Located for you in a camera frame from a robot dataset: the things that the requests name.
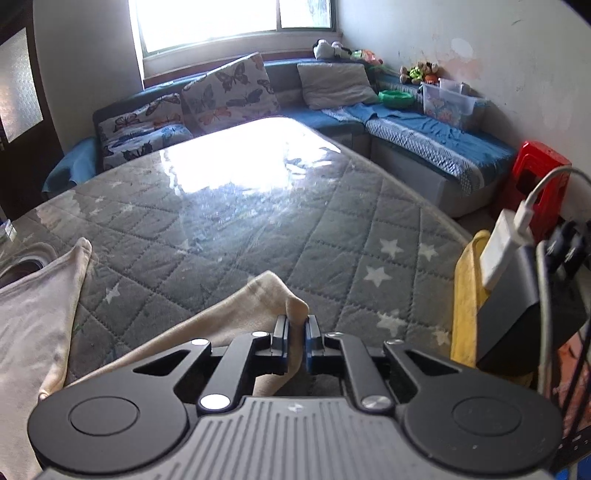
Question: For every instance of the grey pillow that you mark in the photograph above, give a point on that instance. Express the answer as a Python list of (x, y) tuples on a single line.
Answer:
[(337, 85)]

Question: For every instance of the brown green plush toys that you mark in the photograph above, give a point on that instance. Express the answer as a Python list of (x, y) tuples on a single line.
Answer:
[(418, 72)]

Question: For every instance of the square butterfly print pillow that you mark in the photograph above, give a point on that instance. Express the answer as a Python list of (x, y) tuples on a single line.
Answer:
[(231, 92)]

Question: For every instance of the folded butterfly print quilt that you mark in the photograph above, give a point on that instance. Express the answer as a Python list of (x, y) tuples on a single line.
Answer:
[(138, 129)]

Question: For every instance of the red plastic stool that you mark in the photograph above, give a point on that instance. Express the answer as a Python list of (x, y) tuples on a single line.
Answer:
[(540, 161)]

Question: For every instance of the grey quilted star table cover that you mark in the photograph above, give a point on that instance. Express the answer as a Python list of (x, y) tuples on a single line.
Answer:
[(277, 221)]

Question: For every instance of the clear plastic storage box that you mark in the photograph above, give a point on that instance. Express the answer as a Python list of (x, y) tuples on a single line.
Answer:
[(445, 108)]

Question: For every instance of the window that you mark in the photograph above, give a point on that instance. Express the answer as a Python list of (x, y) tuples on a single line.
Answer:
[(207, 23)]

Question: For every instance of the green orange plush toy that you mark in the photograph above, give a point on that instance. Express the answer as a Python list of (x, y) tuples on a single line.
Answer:
[(367, 56)]

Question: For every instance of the panda plush toy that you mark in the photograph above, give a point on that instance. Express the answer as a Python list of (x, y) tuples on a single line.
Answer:
[(323, 48)]

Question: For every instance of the yellow cloth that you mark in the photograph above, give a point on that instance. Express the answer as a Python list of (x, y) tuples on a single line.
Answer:
[(464, 295)]

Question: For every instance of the cream sweatshirt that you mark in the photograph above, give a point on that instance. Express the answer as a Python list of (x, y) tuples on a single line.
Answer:
[(37, 323)]

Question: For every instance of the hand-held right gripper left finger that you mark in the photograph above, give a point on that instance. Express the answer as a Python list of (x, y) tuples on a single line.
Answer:
[(286, 357)]

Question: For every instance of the green bowl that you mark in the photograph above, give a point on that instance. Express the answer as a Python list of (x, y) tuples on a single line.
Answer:
[(396, 98)]

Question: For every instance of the blue sofa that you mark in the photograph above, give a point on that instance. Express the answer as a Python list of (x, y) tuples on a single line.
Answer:
[(415, 134)]

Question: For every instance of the dark wooden door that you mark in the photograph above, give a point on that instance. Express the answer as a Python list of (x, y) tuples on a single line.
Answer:
[(18, 83)]

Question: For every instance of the grey power bank device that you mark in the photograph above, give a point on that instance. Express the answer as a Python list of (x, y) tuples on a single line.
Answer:
[(508, 323)]

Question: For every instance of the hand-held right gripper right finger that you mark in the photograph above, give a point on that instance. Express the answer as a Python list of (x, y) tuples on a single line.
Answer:
[(308, 357)]

